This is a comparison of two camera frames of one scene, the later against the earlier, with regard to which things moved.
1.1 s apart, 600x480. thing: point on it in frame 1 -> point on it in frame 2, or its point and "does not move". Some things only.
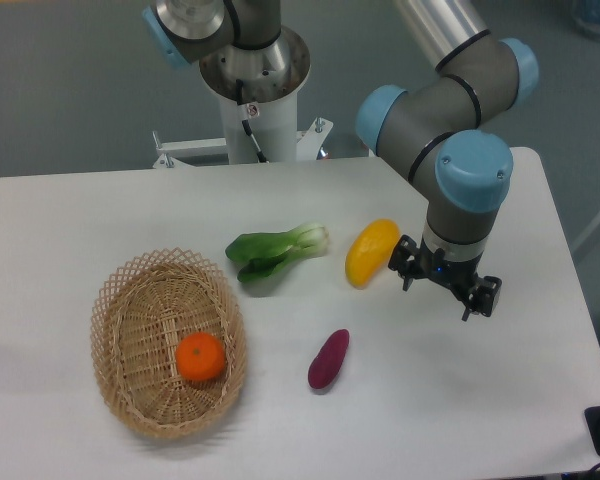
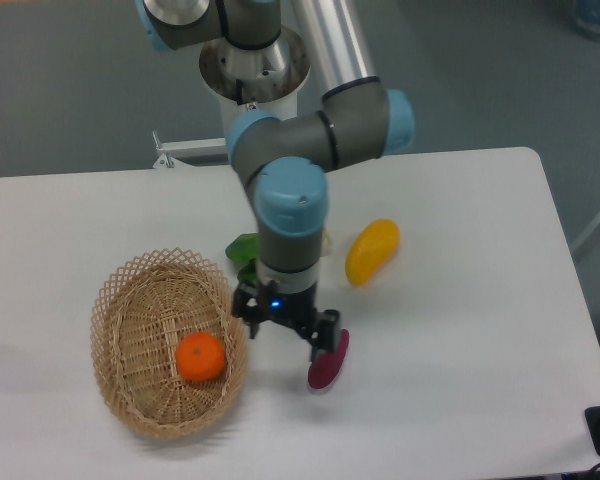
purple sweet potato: (327, 360) does not move
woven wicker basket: (141, 311) does not move
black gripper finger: (483, 297) -> (323, 337)
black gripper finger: (405, 260) -> (246, 306)
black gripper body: (458, 275) -> (294, 308)
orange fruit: (199, 356) does not move
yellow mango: (369, 250) does not move
